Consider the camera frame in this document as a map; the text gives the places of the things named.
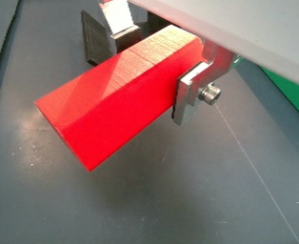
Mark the green shape sorter board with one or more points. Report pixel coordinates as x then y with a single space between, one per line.
276 91

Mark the red hexagon prism block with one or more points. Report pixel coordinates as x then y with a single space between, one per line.
101 108

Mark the black curved holder stand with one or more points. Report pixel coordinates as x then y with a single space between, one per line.
103 45

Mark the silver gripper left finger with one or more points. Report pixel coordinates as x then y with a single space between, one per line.
121 25

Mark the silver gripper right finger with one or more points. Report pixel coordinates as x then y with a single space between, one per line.
195 86

